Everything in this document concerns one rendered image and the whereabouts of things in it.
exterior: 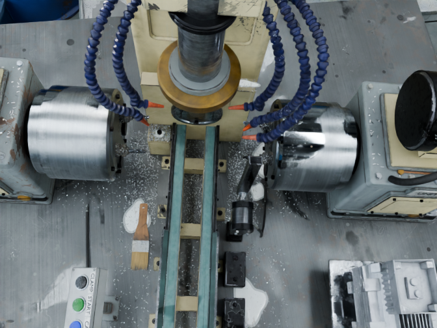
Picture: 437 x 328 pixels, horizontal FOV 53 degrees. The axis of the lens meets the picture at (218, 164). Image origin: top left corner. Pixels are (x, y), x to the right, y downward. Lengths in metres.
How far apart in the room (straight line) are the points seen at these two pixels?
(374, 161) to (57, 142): 0.78
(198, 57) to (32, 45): 0.97
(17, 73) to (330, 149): 0.80
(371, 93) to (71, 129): 0.77
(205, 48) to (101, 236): 0.77
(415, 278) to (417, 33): 1.04
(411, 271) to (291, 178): 0.36
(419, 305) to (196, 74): 0.73
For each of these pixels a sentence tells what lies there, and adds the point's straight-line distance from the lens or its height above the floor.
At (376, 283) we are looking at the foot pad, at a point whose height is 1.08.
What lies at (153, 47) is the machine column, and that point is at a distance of 1.23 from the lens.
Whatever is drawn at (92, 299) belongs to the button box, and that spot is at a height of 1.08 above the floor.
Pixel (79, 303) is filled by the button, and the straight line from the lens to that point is 1.10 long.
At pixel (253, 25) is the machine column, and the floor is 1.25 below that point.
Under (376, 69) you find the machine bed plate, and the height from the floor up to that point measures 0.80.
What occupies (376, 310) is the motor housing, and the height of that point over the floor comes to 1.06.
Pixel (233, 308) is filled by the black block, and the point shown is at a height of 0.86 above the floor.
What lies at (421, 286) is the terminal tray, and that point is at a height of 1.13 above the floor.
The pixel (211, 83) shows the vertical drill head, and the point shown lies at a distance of 0.92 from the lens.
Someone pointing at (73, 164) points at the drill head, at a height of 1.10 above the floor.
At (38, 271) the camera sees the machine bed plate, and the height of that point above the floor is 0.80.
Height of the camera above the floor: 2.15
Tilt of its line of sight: 70 degrees down
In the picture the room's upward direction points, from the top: 12 degrees clockwise
